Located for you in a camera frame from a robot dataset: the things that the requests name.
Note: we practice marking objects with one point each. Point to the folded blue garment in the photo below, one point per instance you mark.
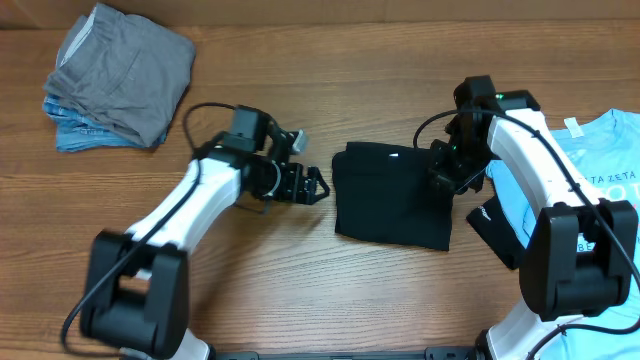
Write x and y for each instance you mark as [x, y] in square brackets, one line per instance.
[76, 132]

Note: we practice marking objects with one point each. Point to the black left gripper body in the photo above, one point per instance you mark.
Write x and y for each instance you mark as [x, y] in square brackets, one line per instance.
[281, 182]

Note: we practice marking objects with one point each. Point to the black t-shirt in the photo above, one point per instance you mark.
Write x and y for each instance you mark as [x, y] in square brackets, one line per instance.
[383, 196]

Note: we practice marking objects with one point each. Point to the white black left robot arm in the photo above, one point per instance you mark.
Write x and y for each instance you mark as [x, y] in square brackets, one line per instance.
[136, 296]

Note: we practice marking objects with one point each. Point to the folded grey shirt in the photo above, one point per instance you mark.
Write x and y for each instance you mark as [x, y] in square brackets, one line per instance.
[124, 72]

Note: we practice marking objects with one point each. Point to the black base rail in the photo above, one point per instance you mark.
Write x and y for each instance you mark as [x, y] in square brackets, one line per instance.
[430, 353]

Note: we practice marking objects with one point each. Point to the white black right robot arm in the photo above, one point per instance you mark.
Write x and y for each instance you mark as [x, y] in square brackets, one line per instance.
[579, 260]

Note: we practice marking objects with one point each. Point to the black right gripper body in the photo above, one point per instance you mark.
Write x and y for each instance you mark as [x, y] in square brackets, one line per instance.
[445, 174]

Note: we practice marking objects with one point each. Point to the black garment with white logo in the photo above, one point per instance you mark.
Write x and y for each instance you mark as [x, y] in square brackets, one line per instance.
[490, 223]

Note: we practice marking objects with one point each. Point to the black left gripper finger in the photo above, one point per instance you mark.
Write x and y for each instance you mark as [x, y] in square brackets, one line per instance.
[311, 199]
[316, 182]

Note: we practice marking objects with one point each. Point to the light blue printed t-shirt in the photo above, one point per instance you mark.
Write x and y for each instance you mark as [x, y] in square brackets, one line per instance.
[606, 152]

